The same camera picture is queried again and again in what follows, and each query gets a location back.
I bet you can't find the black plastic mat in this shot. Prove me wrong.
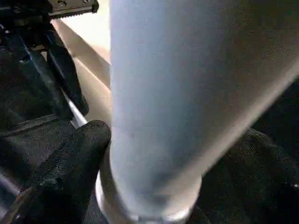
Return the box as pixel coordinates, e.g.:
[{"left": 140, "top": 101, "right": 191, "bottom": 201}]
[{"left": 0, "top": 46, "right": 299, "bottom": 224}]

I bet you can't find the white plastic table top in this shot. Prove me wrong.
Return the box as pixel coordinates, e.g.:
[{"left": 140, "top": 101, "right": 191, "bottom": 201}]
[{"left": 50, "top": 18, "right": 113, "bottom": 128}]

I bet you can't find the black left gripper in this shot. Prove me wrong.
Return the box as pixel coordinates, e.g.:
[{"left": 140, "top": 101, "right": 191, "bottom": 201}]
[{"left": 0, "top": 0, "right": 99, "bottom": 121}]

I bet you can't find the white plastic table leg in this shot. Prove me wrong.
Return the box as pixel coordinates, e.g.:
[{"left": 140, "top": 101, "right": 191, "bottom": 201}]
[{"left": 95, "top": 0, "right": 299, "bottom": 224}]

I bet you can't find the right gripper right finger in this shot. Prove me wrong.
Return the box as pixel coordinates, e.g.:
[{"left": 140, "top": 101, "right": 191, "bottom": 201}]
[{"left": 193, "top": 128, "right": 299, "bottom": 224}]

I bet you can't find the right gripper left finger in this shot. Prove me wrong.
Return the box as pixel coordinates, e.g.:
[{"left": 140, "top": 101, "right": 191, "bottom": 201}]
[{"left": 7, "top": 119, "right": 112, "bottom": 224}]

